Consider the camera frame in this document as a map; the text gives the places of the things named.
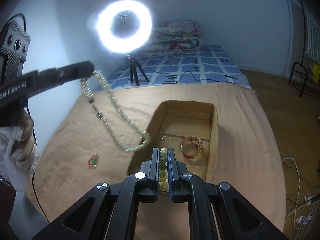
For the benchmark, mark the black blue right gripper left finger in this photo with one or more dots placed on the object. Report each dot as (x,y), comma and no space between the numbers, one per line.
(108,211)

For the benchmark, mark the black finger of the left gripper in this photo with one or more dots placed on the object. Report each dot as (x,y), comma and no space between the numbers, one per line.
(75,71)

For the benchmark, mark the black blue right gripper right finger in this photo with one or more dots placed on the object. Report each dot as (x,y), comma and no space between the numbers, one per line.
(216,211)

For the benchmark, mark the white gloved hand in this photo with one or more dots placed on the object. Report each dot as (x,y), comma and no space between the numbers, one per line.
(19,152)

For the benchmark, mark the black tripod stand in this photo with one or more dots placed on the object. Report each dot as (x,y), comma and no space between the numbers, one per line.
(134,67)

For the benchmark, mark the tan fleece blanket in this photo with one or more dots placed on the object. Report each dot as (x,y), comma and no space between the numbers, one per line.
(248,155)

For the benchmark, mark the white power strip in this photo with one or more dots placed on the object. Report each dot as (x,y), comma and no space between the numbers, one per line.
(304,220)

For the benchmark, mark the brown cardboard box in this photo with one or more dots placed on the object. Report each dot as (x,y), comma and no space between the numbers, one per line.
(171,122)

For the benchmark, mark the folded floral quilt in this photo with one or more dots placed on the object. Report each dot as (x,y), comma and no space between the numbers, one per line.
(172,37)

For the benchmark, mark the blue patterned bed sheet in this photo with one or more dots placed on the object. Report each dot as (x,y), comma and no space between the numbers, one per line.
(210,64)

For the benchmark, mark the black metal rack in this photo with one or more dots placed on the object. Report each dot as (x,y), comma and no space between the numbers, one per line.
(306,86)

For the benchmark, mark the white ring light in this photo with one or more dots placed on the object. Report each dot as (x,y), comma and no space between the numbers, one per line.
(124,26)

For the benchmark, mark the red cord green pendant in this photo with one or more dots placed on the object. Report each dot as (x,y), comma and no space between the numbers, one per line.
(92,162)

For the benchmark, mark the red strap wristwatch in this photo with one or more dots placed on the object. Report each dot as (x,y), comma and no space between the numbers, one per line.
(190,147)

